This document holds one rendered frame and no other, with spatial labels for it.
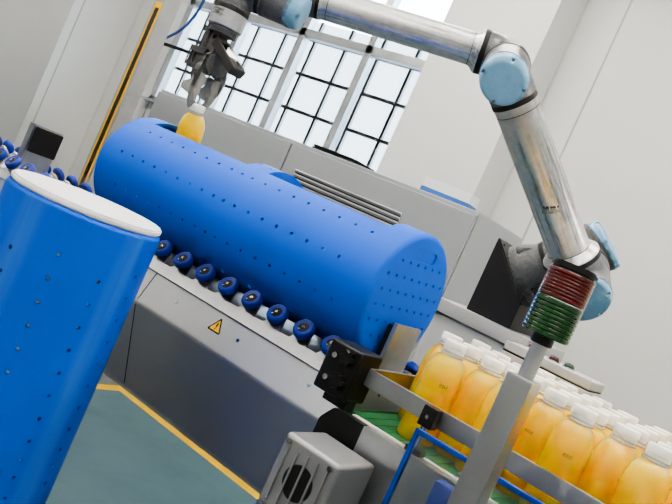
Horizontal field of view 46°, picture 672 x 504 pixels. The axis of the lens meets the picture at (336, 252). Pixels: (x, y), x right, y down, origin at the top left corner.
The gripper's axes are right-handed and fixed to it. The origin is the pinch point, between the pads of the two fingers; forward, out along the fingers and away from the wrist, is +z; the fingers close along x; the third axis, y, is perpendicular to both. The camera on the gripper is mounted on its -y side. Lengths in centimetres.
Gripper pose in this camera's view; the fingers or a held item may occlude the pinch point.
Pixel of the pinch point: (198, 105)
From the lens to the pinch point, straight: 205.5
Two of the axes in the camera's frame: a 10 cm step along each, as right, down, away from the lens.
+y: -7.4, -3.5, 5.7
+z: -3.9, 9.2, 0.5
